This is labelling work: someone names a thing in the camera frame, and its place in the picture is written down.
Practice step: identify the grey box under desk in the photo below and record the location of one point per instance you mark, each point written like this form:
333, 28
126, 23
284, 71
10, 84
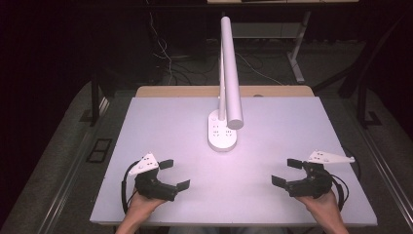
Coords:
259, 30

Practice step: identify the person's left hand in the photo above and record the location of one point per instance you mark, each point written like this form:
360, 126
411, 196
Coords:
141, 204

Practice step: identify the person's right hand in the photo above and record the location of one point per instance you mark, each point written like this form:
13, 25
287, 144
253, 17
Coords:
323, 206

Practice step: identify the black floor socket frame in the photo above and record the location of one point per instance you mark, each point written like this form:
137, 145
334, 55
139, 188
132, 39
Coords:
99, 150

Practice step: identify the black metal stand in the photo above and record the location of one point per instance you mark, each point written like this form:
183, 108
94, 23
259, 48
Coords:
363, 104
94, 104

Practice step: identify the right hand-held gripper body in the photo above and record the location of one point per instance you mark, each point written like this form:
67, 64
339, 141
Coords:
315, 185

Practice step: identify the desk with white legs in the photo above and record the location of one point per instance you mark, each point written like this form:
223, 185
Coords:
297, 58

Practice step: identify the white desk lamp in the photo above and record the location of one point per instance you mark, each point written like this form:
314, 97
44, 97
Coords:
230, 81

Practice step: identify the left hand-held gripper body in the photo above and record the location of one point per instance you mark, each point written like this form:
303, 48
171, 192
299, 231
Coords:
152, 187

